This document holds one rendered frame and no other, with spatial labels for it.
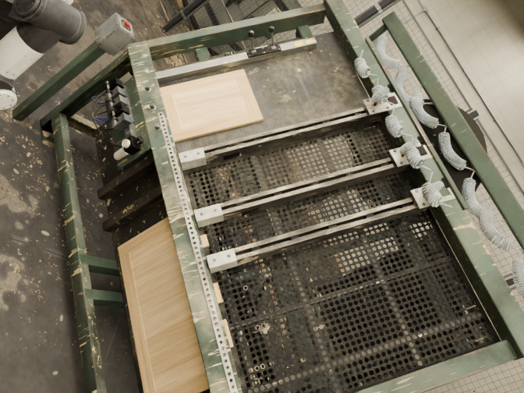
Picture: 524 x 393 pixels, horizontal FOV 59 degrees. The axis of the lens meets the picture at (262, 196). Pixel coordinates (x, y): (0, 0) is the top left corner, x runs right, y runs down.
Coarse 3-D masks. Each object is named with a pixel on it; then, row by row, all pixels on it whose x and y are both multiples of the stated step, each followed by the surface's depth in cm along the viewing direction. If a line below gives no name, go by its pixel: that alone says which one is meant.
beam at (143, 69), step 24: (144, 48) 266; (144, 72) 257; (144, 96) 249; (168, 168) 228; (168, 192) 222; (168, 216) 216; (192, 216) 216; (192, 264) 204; (192, 288) 200; (192, 312) 195; (216, 360) 186; (216, 384) 181
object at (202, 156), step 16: (352, 112) 243; (368, 112) 240; (288, 128) 237; (304, 128) 241; (320, 128) 238; (336, 128) 243; (224, 144) 232; (240, 144) 232; (256, 144) 233; (272, 144) 238; (192, 160) 228; (208, 160) 232
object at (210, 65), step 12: (288, 48) 268; (300, 48) 271; (312, 48) 274; (216, 60) 263; (228, 60) 263; (240, 60) 264; (252, 60) 267; (168, 72) 259; (180, 72) 259; (192, 72) 260; (204, 72) 263
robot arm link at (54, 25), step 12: (48, 0) 110; (60, 0) 115; (48, 12) 111; (60, 12) 114; (72, 12) 117; (24, 24) 116; (36, 24) 113; (48, 24) 113; (60, 24) 115; (72, 24) 117; (24, 36) 116; (36, 36) 116; (48, 36) 117; (60, 36) 118; (72, 36) 120; (36, 48) 118; (48, 48) 120
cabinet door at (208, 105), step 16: (192, 80) 259; (208, 80) 259; (224, 80) 259; (240, 80) 259; (176, 96) 254; (192, 96) 254; (208, 96) 254; (224, 96) 254; (240, 96) 254; (176, 112) 248; (192, 112) 249; (208, 112) 249; (224, 112) 249; (240, 112) 249; (256, 112) 249; (176, 128) 243; (192, 128) 243; (208, 128) 243; (224, 128) 244
